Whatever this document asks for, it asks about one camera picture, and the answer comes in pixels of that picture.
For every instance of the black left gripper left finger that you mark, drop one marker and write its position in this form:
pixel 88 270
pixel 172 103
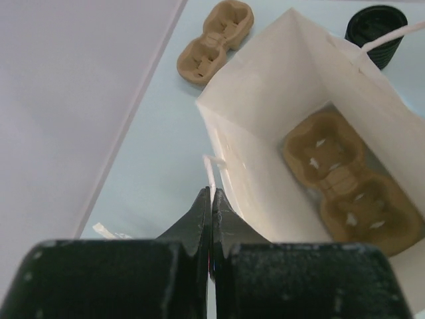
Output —
pixel 165 277

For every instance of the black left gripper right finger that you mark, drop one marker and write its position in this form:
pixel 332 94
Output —
pixel 255 278

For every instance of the brown pulp cup carrier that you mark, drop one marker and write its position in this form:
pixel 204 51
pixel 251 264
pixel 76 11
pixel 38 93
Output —
pixel 358 204
pixel 225 28

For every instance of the bundle of wrapped white straws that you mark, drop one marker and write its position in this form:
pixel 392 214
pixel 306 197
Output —
pixel 101 230

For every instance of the white and blue paper bag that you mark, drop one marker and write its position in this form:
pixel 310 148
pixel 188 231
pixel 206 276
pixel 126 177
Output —
pixel 295 68

